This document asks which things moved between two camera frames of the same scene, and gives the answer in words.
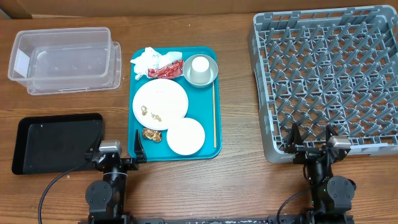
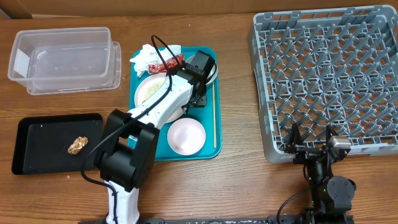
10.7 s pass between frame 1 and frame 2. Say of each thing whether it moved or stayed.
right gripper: stayed
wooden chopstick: stayed
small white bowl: stayed
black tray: stayed
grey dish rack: stayed
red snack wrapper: moved
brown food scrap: moved
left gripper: moved
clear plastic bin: stayed
